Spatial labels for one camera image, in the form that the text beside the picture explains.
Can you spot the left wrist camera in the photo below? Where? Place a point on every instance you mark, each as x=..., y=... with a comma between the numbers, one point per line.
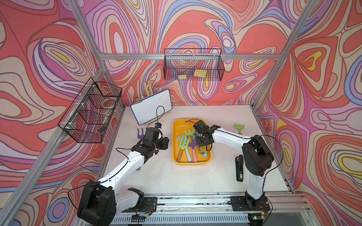
x=158, y=125

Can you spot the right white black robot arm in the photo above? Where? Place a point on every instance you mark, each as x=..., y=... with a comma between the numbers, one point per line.
x=256, y=154

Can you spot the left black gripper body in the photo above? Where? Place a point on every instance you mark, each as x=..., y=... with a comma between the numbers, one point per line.
x=160, y=144

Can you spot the green circuit board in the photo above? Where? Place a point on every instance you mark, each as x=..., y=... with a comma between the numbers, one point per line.
x=139, y=218

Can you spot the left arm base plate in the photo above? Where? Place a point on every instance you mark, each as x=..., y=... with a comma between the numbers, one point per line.
x=148, y=205

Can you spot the yellow plastic storage tray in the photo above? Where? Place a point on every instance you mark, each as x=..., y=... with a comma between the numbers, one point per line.
x=185, y=127

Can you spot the yellow sponge in basket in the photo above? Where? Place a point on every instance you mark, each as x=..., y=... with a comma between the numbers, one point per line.
x=200, y=73

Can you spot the green rake wooden handle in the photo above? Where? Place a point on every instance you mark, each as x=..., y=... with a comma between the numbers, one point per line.
x=239, y=127

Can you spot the wooden easel stand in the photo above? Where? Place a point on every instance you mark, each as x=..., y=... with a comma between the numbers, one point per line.
x=149, y=90

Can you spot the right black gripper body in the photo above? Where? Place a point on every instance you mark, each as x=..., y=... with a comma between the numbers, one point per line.
x=201, y=141

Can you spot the black wire basket wall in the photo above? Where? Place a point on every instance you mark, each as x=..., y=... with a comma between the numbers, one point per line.
x=90, y=113
x=184, y=61

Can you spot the purple rake pink handle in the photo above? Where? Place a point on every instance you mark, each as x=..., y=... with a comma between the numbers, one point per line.
x=140, y=133

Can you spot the small yellow note in basket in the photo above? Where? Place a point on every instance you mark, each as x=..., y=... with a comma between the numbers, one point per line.
x=182, y=77

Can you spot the purple fork pink handle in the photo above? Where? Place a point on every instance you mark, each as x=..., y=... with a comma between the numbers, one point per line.
x=193, y=144

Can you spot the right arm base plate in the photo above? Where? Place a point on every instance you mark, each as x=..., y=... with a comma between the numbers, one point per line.
x=246, y=203

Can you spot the black stapler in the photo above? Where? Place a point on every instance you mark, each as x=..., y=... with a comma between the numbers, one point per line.
x=239, y=161

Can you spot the black wire basket back wall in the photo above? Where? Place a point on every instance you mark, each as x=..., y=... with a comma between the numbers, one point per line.
x=184, y=61

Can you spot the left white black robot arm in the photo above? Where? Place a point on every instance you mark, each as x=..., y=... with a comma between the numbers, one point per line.
x=100, y=200

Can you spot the blue framed whiteboard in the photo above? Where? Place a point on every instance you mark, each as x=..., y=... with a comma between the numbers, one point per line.
x=152, y=107

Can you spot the teal rake yellow handle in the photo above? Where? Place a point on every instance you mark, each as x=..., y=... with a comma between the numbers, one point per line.
x=203, y=152

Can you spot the black wire basket left wall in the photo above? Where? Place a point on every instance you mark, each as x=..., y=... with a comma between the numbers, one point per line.
x=90, y=113

